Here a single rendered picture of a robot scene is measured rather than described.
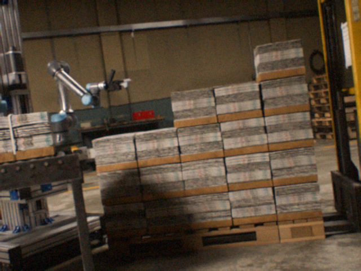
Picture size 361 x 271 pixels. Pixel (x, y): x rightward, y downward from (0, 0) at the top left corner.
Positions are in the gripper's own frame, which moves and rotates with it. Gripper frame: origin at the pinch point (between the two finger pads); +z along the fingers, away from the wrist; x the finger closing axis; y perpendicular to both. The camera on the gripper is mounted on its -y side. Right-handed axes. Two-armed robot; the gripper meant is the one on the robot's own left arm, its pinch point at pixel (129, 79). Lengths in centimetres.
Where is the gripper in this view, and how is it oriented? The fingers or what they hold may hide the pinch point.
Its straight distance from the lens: 338.4
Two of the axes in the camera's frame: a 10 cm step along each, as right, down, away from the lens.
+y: 1.6, 9.7, 1.9
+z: 9.7, -1.2, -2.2
